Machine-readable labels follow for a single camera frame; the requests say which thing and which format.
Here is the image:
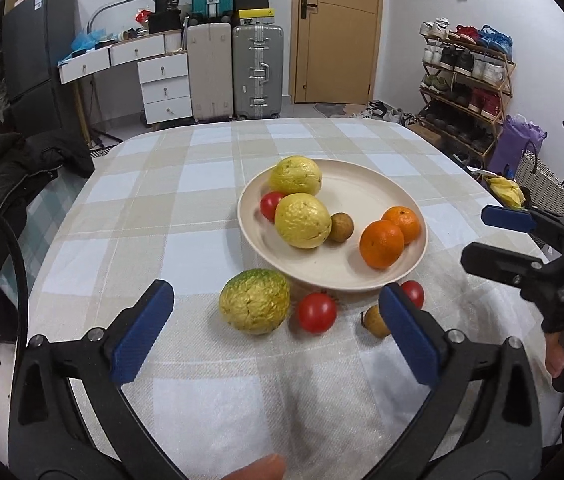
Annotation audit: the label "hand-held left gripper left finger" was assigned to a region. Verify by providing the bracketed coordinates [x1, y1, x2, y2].
[6, 280, 190, 480]

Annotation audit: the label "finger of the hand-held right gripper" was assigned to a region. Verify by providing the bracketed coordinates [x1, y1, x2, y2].
[480, 204, 564, 258]
[460, 241, 547, 292]

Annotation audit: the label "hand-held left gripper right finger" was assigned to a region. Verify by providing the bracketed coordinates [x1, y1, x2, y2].
[378, 283, 545, 480]

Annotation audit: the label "orange mandarin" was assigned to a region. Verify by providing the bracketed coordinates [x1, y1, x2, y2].
[360, 220, 405, 269]
[382, 206, 421, 245]

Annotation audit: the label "brown kiwi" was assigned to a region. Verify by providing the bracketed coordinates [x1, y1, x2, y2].
[329, 212, 354, 242]
[361, 305, 393, 339]

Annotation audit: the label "round cream plate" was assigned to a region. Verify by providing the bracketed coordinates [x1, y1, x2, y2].
[237, 159, 428, 292]

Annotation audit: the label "red tomato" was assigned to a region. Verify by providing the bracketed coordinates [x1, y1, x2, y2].
[260, 191, 287, 222]
[297, 292, 338, 334]
[399, 280, 425, 310]

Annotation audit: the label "person's left hand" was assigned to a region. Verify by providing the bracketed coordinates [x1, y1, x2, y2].
[212, 454, 287, 480]

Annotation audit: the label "yellow bag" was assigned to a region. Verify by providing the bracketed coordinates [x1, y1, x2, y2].
[482, 174, 527, 211]

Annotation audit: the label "purple bag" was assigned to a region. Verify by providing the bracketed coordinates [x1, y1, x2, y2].
[489, 114, 547, 176]

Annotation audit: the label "green-topped yellow guava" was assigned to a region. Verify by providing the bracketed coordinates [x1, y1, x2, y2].
[219, 268, 291, 336]

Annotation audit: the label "low cardboard box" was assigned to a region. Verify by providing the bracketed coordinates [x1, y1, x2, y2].
[407, 122, 442, 148]

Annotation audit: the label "wooden shoe rack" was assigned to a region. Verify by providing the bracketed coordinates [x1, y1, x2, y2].
[417, 25, 517, 171]

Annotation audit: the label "teal checked cloth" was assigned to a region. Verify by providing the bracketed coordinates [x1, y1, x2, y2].
[12, 180, 88, 281]

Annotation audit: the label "shoe rack with shoes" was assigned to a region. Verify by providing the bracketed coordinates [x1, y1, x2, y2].
[419, 17, 515, 161]

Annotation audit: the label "shoes on floor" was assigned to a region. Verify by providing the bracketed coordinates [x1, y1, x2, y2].
[352, 100, 420, 126]

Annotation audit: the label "black tripod legs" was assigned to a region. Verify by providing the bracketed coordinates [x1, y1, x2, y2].
[87, 130, 123, 150]

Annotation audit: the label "black puffer jacket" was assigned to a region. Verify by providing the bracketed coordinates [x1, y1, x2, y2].
[0, 127, 95, 343]

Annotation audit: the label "white drawer cabinet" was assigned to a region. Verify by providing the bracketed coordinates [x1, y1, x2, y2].
[137, 52, 193, 126]

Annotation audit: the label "wooden door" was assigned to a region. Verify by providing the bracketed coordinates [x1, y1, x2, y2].
[287, 0, 385, 106]

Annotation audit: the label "beige suitcase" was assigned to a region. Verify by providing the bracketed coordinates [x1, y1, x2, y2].
[183, 21, 235, 123]

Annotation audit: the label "white desk with drawers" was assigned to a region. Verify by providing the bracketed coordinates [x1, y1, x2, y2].
[58, 30, 185, 85]

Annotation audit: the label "silver suitcase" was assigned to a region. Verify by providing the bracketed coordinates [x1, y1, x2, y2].
[232, 24, 285, 121]

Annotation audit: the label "blue plastic bag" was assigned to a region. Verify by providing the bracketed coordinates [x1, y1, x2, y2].
[69, 30, 108, 53]

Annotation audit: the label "black refrigerator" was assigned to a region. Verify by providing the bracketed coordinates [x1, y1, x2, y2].
[2, 0, 80, 131]

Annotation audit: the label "black bag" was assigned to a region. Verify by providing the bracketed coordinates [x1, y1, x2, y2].
[148, 11, 183, 35]

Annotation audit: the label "yellow and black shoe box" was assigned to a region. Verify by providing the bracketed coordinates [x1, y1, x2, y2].
[238, 7, 277, 26]

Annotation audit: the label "curved metal tube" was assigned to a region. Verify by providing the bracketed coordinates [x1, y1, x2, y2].
[87, 0, 155, 33]

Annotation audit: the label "woven basket with handles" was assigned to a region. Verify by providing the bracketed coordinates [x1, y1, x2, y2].
[514, 141, 564, 216]

